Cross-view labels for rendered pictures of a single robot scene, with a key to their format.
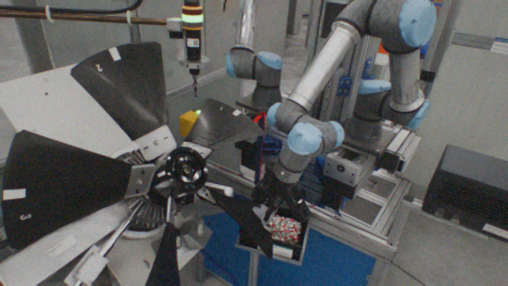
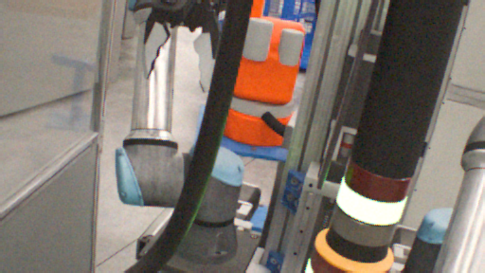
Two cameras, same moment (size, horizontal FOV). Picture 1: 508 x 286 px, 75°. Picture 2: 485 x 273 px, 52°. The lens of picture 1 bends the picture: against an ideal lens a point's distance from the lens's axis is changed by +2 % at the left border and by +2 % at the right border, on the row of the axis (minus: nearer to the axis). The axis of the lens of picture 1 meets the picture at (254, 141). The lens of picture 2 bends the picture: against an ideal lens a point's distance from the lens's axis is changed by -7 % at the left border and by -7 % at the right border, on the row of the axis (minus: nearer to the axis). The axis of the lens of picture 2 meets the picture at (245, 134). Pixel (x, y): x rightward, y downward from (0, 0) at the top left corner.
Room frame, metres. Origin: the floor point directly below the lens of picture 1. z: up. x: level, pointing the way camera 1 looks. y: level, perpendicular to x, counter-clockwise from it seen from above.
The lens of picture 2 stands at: (0.57, 0.31, 1.72)
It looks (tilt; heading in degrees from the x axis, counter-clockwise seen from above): 22 degrees down; 337
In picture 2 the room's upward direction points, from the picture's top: 11 degrees clockwise
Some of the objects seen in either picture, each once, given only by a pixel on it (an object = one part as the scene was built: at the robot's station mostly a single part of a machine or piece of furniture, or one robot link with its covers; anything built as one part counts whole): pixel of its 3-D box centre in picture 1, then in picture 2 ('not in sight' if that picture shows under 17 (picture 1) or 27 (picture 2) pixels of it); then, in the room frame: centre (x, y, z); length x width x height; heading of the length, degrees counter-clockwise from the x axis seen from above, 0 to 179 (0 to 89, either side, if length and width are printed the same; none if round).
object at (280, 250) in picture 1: (274, 228); not in sight; (0.84, -0.09, 0.85); 0.22 x 0.17 x 0.07; 75
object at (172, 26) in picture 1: (189, 42); not in sight; (0.76, 0.16, 1.50); 0.09 x 0.07 x 0.10; 95
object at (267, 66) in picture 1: (267, 68); (210, 180); (1.51, -0.04, 1.20); 0.13 x 0.12 x 0.14; 84
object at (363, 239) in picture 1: (278, 201); not in sight; (1.02, -0.11, 0.82); 0.90 x 0.04 x 0.08; 60
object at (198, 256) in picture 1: (199, 231); not in sight; (1.24, 0.26, 0.39); 0.04 x 0.04 x 0.78; 60
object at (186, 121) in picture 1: (201, 128); not in sight; (1.22, 0.23, 1.02); 0.16 x 0.10 x 0.11; 60
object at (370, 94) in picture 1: (373, 97); (445, 244); (1.23, -0.46, 1.20); 0.13 x 0.12 x 0.14; 46
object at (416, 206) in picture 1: (443, 216); not in sight; (0.75, -0.57, 1.04); 0.24 x 0.03 x 0.03; 60
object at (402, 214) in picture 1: (399, 221); not in sight; (0.80, -0.48, 0.96); 0.03 x 0.03 x 0.20; 60
